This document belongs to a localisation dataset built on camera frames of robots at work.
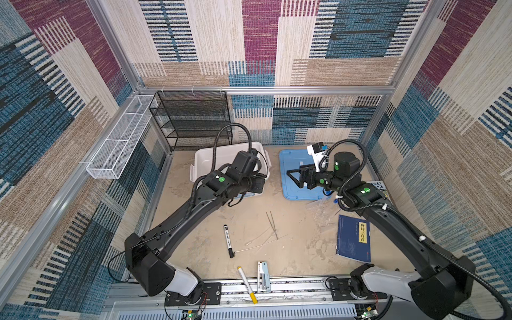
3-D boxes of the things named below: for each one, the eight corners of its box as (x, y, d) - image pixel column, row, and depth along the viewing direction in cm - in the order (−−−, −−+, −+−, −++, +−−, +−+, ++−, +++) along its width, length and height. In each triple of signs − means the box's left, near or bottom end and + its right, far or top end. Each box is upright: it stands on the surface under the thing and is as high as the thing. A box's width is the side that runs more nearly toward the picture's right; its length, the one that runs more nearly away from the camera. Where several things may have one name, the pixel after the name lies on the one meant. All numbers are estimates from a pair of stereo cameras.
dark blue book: (335, 254, 84) (337, 252, 82) (338, 216, 95) (339, 213, 93) (368, 263, 82) (371, 262, 80) (367, 223, 92) (369, 221, 91)
